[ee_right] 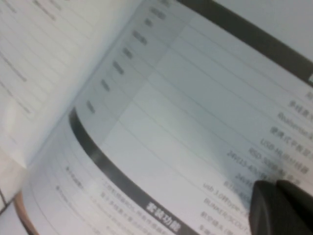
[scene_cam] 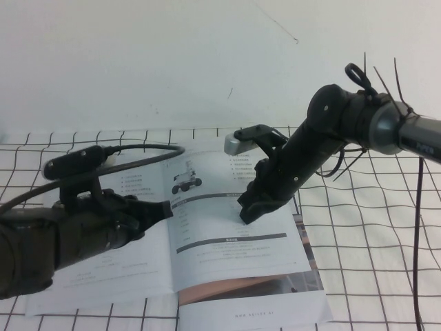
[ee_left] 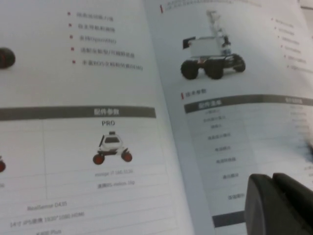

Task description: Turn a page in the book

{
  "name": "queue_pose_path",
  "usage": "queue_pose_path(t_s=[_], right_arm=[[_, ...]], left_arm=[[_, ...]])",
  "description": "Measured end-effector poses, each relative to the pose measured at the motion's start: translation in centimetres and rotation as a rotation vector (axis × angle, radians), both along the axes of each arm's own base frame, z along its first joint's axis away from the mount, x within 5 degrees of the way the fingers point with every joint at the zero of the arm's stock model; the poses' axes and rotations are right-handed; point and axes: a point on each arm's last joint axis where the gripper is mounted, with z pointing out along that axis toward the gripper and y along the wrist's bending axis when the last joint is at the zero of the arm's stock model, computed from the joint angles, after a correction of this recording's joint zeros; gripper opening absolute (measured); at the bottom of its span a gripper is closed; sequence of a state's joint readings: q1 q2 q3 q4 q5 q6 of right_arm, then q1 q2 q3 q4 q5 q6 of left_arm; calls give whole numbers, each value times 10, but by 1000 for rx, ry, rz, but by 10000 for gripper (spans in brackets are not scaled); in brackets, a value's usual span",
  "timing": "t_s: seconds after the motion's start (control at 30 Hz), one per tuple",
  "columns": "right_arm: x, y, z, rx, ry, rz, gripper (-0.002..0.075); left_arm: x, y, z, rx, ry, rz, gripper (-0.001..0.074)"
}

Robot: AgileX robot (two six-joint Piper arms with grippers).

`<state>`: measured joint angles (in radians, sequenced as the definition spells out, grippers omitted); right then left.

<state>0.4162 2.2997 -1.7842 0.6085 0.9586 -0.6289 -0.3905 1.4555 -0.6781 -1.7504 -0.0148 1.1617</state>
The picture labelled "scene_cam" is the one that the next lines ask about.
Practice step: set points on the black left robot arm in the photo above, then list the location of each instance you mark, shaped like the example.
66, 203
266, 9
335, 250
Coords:
24, 251

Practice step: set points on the black zip tie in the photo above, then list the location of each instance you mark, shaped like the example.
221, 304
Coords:
399, 82
351, 162
365, 69
389, 88

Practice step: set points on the white product booklet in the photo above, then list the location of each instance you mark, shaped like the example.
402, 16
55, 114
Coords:
224, 248

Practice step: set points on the silver right wrist camera with mount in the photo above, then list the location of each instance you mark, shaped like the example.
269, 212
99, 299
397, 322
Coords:
237, 145

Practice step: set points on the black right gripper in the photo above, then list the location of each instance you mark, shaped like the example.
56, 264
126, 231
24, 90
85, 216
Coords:
275, 182

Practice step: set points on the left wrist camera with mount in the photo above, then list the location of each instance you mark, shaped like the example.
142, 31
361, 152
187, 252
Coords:
76, 160

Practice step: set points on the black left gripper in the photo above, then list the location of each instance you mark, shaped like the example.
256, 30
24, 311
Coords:
93, 224

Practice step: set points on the white black-grid tablecloth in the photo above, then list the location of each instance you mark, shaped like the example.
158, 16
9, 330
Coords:
372, 262

